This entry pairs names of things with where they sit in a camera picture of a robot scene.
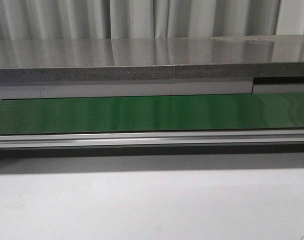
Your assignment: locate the green conveyor belt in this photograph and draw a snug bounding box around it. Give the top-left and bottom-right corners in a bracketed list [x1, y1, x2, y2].
[0, 93, 304, 135]

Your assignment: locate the grey stone counter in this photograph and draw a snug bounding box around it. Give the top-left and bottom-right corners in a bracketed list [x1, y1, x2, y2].
[0, 34, 304, 100]

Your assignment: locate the white pleated curtain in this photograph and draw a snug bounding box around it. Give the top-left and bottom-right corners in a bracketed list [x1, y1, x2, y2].
[0, 0, 304, 40]

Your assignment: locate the aluminium conveyor frame rail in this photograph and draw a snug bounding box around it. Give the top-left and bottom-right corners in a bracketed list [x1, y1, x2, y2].
[0, 128, 304, 150]

